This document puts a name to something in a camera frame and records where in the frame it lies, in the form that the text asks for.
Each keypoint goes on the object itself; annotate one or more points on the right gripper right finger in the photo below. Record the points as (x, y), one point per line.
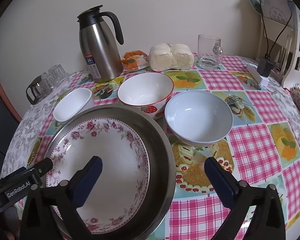
(238, 196)

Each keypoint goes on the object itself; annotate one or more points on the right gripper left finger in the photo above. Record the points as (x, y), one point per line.
(38, 221)

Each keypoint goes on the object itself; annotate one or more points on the floral rimmed round plate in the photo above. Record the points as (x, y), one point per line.
(121, 188)

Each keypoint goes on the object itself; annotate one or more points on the white square bowl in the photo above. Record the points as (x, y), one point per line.
(72, 104)

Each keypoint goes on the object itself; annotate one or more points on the stainless steel round plate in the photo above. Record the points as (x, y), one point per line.
(153, 211)

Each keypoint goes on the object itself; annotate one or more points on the light blue bowl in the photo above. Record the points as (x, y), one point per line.
(198, 118)

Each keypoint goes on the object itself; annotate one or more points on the strawberry pattern bowl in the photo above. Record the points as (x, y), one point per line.
(149, 92)

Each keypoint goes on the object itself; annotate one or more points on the glass coffee pot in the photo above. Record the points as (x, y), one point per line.
(37, 90)

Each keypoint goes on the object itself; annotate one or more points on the checkered floral tablecloth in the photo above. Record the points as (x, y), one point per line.
(264, 143)

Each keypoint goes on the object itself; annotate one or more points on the clear drinking glass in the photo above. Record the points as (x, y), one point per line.
(54, 76)

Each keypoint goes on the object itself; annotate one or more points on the stainless steel thermos jug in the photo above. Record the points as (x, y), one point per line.
(99, 34)

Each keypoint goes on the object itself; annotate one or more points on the white power strip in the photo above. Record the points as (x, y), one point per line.
(261, 80)

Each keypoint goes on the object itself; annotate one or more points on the orange snack packet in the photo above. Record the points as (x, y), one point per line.
(134, 61)

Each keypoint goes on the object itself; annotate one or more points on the black power adapter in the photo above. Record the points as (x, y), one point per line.
(264, 67)

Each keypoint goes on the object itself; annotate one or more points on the bag of white buns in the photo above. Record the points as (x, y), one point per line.
(164, 56)

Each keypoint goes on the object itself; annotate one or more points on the glass mug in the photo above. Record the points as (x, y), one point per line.
(210, 53)

